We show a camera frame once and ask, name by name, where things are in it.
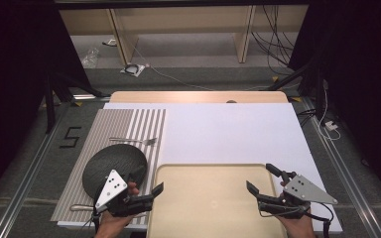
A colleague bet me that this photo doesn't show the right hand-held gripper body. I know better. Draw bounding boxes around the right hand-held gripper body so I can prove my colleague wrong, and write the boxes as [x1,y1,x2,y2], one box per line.
[257,171,339,220]

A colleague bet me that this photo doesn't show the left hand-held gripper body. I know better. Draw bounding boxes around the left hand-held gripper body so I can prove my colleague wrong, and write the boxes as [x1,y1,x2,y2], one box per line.
[93,169,155,218]

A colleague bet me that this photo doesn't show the black round plate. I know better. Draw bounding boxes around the black round plate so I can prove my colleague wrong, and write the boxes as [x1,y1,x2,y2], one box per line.
[81,143,148,201]

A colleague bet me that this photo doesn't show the silver fork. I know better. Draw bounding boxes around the silver fork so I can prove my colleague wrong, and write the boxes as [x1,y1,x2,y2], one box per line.
[108,136,158,147]

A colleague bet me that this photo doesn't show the silver knife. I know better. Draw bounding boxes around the silver knife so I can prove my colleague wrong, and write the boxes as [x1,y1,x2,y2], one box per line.
[68,203,95,212]

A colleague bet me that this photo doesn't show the beige plastic tray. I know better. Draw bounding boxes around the beige plastic tray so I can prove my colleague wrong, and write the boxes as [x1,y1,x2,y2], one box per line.
[146,163,289,238]

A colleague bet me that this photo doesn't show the person's right hand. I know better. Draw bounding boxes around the person's right hand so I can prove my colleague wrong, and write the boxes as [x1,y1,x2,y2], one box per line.
[276,207,318,238]

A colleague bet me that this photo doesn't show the person's left hand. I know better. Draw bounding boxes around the person's left hand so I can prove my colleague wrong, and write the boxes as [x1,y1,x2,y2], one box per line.
[93,181,141,238]

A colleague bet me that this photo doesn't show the grey striped placemat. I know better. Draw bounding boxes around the grey striped placemat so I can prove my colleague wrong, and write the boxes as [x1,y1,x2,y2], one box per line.
[50,108,167,226]

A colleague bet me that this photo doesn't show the black metal stand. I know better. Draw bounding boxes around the black metal stand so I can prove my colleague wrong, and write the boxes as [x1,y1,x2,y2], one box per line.
[44,70,112,133]
[267,59,325,120]

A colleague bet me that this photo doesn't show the black curtain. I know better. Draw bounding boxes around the black curtain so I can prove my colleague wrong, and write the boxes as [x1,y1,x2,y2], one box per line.
[287,0,381,206]
[0,0,92,209]

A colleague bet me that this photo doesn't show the clear plastic bag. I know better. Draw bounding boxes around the clear plastic bag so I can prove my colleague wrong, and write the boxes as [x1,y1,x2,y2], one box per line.
[80,47,101,68]

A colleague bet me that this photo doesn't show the light wooden desk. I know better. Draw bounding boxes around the light wooden desk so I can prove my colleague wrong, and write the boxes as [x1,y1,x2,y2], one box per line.
[59,4,309,65]

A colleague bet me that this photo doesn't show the left hand-held gripper cable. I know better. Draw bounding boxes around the left hand-held gripper cable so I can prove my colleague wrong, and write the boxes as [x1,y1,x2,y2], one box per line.
[78,211,102,238]

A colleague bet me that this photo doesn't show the hand-held gripper cable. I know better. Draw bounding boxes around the hand-held gripper cable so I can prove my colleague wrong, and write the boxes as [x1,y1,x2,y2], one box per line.
[78,211,102,238]
[306,202,334,238]

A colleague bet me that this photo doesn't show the right hand-held gripper cable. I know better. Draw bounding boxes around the right hand-held gripper cable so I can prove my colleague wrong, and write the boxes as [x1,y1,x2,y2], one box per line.
[306,202,334,238]

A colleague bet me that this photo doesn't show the aluminium floor rail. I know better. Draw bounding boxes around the aluminium floor rail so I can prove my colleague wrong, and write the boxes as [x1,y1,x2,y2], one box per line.
[302,97,381,238]
[0,98,72,238]

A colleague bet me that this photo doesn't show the black floor cables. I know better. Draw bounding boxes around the black floor cables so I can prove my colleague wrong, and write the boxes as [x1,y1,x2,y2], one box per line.
[297,108,317,127]

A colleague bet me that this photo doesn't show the white adapter cable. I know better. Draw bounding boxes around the white adapter cable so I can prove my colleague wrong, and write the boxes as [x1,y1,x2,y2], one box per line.
[317,87,341,142]

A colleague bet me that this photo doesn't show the white floor cable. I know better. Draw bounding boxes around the white floor cable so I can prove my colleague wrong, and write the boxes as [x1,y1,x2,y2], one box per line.
[125,36,272,92]

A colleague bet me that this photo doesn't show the white packet with black cable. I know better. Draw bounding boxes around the white packet with black cable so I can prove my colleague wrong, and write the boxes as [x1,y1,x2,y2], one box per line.
[119,62,146,78]

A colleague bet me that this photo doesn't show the bundle of black cables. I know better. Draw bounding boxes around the bundle of black cables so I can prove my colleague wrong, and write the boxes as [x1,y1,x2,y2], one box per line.
[251,4,296,75]

